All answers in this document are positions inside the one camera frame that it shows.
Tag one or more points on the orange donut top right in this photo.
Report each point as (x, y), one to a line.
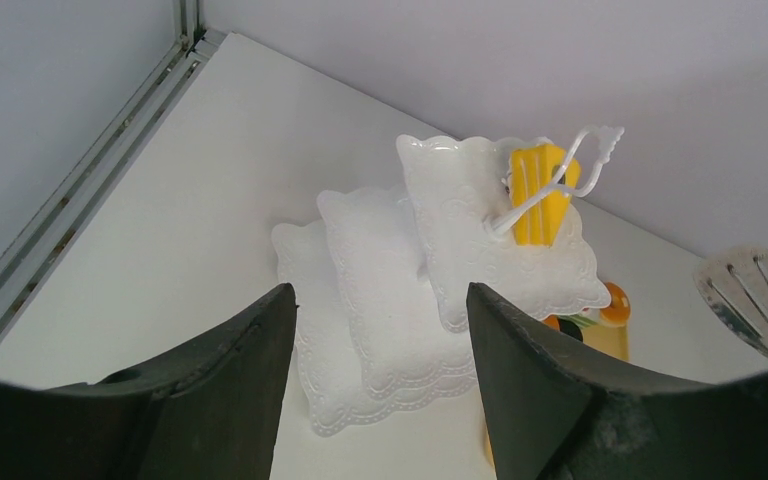
(618, 312)

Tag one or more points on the white three-tier dessert stand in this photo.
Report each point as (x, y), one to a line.
(381, 276)

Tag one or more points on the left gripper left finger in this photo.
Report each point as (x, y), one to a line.
(208, 408)

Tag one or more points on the green white cake piece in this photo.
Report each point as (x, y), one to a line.
(575, 324)

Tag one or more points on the orange donut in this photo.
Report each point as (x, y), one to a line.
(553, 322)
(618, 312)

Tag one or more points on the orange donut left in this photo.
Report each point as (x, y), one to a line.
(553, 322)

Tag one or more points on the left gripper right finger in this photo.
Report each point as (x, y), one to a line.
(556, 408)

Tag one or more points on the yellow serving tray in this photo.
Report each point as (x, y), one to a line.
(610, 341)

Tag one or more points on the metal serving tongs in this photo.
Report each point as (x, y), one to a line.
(734, 284)

